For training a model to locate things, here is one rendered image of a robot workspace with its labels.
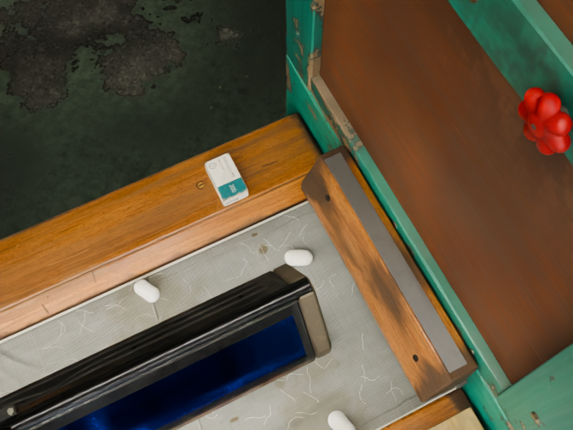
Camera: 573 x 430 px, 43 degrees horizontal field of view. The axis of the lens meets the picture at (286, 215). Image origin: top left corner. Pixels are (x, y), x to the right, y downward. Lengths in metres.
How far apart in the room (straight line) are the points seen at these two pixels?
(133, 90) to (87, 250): 1.08
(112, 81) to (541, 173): 1.59
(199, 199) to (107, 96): 1.07
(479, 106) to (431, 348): 0.31
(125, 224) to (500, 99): 0.55
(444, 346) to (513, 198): 0.25
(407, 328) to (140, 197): 0.38
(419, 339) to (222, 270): 0.28
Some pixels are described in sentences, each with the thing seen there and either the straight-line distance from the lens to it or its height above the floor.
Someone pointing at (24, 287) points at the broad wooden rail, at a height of 0.76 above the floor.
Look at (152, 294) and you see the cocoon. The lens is 0.92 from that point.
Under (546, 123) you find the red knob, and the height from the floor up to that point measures 1.25.
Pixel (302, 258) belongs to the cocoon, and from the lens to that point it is 0.92.
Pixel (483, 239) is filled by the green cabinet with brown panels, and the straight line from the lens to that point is 0.68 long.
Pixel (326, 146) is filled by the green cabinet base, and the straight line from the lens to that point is 0.96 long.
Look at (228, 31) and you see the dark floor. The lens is 2.06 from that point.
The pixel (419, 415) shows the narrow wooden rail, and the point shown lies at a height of 0.76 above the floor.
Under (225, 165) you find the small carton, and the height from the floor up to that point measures 0.79.
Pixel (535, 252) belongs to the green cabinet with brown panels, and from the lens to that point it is 0.61.
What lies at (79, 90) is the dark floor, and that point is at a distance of 2.02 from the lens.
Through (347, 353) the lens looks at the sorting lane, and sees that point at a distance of 0.90.
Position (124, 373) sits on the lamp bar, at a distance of 0.53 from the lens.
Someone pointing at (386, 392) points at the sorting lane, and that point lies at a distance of 0.90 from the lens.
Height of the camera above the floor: 1.62
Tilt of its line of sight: 66 degrees down
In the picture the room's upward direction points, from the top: 1 degrees counter-clockwise
